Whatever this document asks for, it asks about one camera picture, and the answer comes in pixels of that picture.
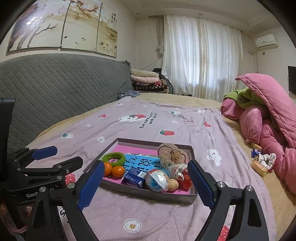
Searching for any black garment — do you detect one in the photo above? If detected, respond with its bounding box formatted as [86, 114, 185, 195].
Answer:
[153, 68, 174, 93]

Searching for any white toy egg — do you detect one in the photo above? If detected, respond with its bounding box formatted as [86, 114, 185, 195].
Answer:
[145, 169, 171, 192]

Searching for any pink folded blanket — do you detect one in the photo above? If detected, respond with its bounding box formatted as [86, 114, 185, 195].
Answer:
[130, 75, 160, 84]

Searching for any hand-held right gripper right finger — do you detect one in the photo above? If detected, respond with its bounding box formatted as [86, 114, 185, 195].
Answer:
[187, 159, 270, 241]

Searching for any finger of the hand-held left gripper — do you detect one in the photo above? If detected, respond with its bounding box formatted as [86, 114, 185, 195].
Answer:
[11, 146, 58, 171]
[17, 156, 84, 179]

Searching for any pink quilt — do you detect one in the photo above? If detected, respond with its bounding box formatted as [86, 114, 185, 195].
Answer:
[220, 73, 296, 207]

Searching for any white sheer curtain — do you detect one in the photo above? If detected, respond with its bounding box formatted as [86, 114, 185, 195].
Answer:
[162, 15, 243, 101]

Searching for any beige sheer scrunchie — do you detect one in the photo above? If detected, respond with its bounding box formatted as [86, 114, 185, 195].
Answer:
[158, 143, 190, 165]

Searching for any green fluffy scrunchie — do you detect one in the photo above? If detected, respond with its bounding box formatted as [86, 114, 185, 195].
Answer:
[102, 152, 126, 166]

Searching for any orange tangerine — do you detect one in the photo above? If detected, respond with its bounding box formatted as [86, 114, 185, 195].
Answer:
[112, 166, 126, 178]
[103, 161, 113, 178]

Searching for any grey quilted headboard cover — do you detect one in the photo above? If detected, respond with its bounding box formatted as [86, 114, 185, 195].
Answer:
[0, 53, 133, 151]

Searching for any floral wall painting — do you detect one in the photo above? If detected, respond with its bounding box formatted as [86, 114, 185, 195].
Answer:
[6, 0, 118, 58]

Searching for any black television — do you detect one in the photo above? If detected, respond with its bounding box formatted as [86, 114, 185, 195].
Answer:
[287, 65, 296, 94]

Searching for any purple strawberry printed blanket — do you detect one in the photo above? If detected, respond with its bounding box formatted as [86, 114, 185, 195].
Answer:
[24, 96, 277, 241]

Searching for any grey cardboard box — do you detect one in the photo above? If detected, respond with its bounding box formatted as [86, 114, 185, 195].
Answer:
[83, 138, 198, 204]

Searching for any beige folded blanket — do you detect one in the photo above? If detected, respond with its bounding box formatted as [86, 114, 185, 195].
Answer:
[131, 69, 159, 78]

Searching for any dark patterned folded blanket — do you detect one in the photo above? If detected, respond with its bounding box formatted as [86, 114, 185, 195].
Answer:
[132, 81, 168, 93]

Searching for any white patterned scrunchie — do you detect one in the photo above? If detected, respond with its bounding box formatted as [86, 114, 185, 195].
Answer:
[258, 153, 277, 171]

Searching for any red toy egg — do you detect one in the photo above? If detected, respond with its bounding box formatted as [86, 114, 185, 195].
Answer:
[168, 163, 193, 189]

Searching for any white air conditioner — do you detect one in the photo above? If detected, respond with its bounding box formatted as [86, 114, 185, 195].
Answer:
[255, 34, 279, 49]

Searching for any blue patterned cloth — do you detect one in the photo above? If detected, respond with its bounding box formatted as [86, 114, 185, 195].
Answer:
[117, 90, 140, 100]

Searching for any blue snack packet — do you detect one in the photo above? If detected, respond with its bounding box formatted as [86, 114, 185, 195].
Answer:
[120, 167, 146, 189]

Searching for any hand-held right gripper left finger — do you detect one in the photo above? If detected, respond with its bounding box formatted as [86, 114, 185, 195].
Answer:
[25, 160, 105, 241]

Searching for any green cloth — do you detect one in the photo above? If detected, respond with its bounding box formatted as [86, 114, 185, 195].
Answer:
[223, 86, 269, 112]

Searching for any beige tied curtain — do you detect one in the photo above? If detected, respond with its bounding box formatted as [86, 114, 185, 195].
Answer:
[156, 15, 165, 61]

